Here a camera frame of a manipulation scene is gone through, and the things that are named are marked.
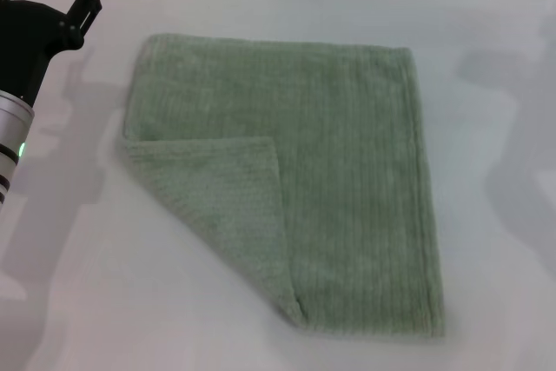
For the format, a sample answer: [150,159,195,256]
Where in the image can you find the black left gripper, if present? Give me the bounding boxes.
[0,0,103,108]

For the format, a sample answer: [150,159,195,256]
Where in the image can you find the green ribbed towel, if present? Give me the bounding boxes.
[121,32,447,340]

